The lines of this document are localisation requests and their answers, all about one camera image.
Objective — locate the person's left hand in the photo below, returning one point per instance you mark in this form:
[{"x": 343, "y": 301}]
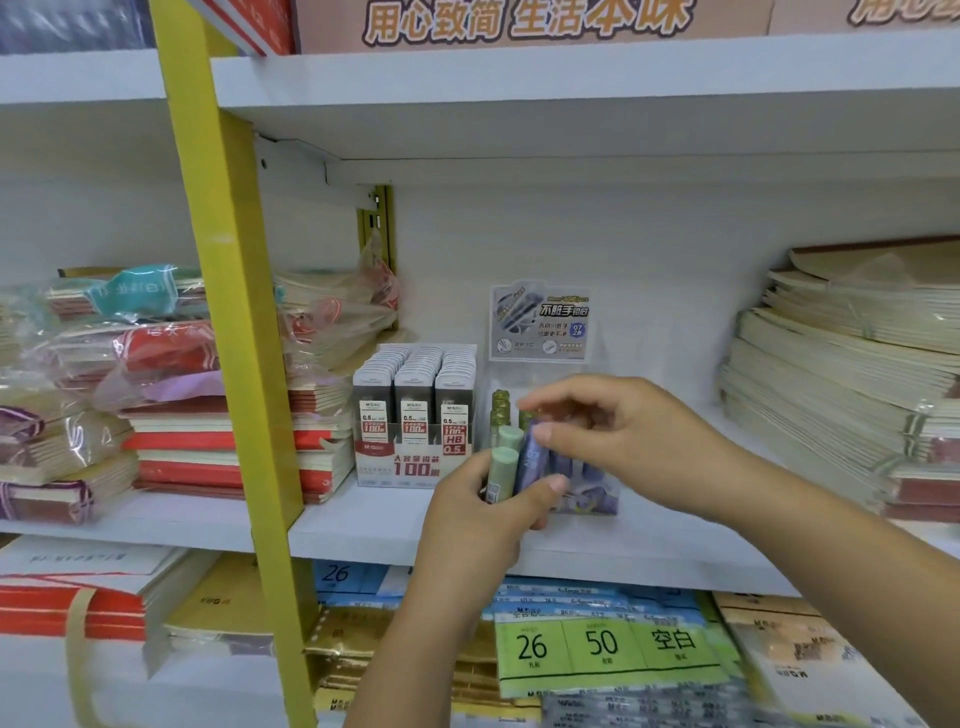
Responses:
[{"x": 465, "y": 547}]

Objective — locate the person's right hand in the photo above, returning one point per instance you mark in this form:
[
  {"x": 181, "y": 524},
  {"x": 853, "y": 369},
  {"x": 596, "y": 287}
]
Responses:
[{"x": 652, "y": 442}]

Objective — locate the rows of lead tubes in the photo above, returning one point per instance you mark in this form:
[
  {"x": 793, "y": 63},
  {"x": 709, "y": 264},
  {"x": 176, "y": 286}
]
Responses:
[{"x": 501, "y": 401}]

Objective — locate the rows of lead cases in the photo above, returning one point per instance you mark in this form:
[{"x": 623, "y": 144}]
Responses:
[{"x": 412, "y": 375}]

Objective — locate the person's left forearm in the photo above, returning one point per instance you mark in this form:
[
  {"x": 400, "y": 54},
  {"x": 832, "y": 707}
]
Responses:
[{"x": 412, "y": 675}]

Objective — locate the person's right forearm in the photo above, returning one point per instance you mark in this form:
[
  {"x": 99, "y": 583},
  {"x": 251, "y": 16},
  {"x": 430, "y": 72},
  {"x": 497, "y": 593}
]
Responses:
[{"x": 847, "y": 592}]

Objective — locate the clear display of green purple tubes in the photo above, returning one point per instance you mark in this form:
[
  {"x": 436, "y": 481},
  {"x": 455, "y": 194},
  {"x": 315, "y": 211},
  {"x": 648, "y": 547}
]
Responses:
[{"x": 540, "y": 315}]

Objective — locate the stack of blue paper packs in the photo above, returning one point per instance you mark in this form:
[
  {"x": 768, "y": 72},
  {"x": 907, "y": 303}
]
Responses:
[{"x": 585, "y": 600}]

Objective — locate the stack of gold paper packs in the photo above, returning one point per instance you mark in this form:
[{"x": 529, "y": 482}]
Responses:
[{"x": 352, "y": 630}]

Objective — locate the beige notebook stack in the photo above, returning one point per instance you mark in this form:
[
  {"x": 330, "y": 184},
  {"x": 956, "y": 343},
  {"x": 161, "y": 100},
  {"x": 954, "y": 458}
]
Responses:
[
  {"x": 825, "y": 375},
  {"x": 810, "y": 652}
]

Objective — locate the yellow notebook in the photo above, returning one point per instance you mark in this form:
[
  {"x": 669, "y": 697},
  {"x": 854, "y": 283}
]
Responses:
[{"x": 225, "y": 600}]

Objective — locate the crumpled plastic-wrapped notebook pack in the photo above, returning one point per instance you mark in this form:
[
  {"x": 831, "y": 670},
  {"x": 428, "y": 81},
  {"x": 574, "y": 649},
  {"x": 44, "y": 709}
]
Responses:
[{"x": 337, "y": 300}]

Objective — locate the red-spine notebook stack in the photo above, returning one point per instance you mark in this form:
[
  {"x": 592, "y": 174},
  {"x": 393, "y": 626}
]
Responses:
[{"x": 187, "y": 442}]

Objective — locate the pink paper sheet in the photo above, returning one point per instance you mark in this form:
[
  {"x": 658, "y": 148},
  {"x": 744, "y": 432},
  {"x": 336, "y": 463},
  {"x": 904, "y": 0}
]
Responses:
[{"x": 187, "y": 386}]

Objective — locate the wrapped red-band notebook pack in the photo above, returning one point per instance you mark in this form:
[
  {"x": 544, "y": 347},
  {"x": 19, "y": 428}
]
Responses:
[{"x": 165, "y": 349}]

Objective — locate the red white receipt book bundle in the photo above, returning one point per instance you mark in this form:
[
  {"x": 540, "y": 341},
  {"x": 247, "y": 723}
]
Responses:
[{"x": 75, "y": 607}]

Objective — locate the wrapped purple-band notebook stack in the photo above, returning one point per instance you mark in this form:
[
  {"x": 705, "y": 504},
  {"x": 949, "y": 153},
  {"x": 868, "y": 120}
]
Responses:
[{"x": 60, "y": 495}]

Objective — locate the wrapped teal-band notebook pack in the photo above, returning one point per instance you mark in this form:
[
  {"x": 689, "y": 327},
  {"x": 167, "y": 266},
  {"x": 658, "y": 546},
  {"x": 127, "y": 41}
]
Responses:
[{"x": 135, "y": 289}]

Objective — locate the orange pink sign board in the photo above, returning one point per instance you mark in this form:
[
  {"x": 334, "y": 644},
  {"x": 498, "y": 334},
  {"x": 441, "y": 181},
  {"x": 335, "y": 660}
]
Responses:
[{"x": 330, "y": 34}]

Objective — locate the red white striped pack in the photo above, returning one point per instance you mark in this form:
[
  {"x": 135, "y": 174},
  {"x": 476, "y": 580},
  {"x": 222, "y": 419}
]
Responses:
[{"x": 255, "y": 22}]

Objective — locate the clear pen packs red label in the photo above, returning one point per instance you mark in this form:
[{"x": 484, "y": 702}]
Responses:
[{"x": 67, "y": 26}]

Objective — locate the yellow slotted bracket rail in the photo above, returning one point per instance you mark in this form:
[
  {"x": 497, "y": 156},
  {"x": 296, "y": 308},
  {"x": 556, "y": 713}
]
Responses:
[{"x": 375, "y": 217}]

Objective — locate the yellow shelf post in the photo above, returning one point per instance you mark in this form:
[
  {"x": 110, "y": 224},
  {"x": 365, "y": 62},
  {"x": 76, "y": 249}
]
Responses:
[{"x": 225, "y": 262}]

